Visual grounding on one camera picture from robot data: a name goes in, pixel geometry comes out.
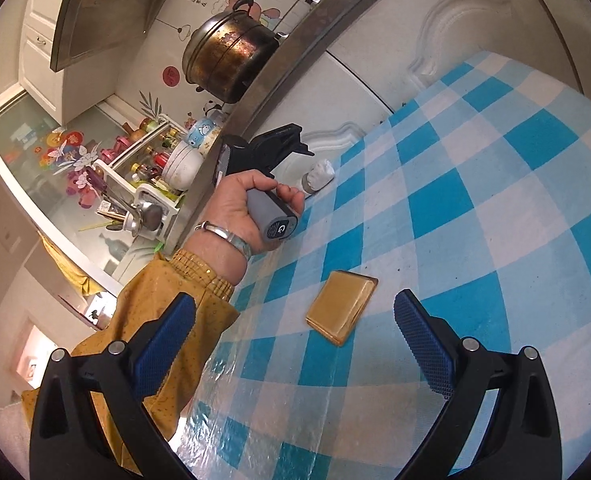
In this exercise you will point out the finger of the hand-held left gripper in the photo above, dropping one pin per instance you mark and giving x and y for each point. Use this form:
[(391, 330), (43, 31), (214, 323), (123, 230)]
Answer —
[(295, 152), (280, 135)]

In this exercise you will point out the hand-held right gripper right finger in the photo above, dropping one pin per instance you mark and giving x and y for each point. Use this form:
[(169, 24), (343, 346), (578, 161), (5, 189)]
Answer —
[(425, 345)]

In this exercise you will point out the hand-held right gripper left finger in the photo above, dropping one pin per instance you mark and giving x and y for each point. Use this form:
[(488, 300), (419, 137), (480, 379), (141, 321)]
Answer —
[(168, 345)]

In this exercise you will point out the amber soap bar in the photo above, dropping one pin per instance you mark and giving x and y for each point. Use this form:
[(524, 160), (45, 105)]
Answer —
[(340, 305)]

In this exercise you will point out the person's left forearm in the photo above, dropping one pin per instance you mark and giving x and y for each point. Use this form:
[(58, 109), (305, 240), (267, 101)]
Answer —
[(150, 300)]

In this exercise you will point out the person's left hand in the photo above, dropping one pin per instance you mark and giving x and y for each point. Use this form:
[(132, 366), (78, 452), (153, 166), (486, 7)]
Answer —
[(230, 210)]

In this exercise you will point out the silver bangle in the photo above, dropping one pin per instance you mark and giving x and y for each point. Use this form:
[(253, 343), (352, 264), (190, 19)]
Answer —
[(235, 241)]

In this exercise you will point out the steel countertop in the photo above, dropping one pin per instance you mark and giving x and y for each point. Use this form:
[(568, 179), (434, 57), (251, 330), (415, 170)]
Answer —
[(285, 75)]

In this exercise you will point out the white cabinet door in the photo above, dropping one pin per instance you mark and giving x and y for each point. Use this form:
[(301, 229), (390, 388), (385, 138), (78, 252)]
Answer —
[(345, 105), (400, 25)]

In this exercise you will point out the blue white cartoon cup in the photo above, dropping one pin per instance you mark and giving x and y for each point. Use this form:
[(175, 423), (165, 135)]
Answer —
[(203, 135)]

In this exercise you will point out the stained steel pot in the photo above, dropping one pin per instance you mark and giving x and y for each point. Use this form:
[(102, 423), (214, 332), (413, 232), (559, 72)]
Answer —
[(225, 55)]

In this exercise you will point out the white ceramic bowl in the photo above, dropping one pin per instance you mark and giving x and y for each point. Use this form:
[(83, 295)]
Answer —
[(183, 167)]

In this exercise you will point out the yellow hanging cloth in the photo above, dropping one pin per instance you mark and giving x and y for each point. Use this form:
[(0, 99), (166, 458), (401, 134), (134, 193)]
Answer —
[(70, 270)]

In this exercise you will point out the steel ladle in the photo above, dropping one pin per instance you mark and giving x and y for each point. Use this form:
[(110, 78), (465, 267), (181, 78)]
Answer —
[(143, 217)]

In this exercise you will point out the blue white checkered tablecloth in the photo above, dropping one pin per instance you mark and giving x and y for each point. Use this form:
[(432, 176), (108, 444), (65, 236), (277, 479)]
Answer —
[(475, 210)]

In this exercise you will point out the steel range hood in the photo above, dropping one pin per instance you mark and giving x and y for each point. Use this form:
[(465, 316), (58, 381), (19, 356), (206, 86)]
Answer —
[(100, 10)]

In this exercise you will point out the window with flower stickers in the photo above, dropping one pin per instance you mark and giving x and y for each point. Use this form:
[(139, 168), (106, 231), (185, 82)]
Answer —
[(35, 160)]

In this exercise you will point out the white wall cupboard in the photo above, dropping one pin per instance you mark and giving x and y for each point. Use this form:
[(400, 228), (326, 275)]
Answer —
[(43, 50)]

